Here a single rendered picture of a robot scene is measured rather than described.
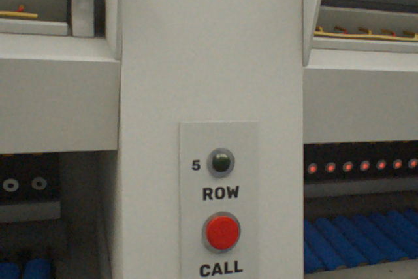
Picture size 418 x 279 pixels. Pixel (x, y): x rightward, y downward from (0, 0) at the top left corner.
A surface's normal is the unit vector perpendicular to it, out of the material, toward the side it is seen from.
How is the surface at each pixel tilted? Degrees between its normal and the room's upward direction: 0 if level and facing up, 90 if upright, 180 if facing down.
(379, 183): 111
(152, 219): 90
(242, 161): 90
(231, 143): 90
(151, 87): 90
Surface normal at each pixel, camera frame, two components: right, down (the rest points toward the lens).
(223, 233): 0.31, 0.02
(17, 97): 0.29, 0.37
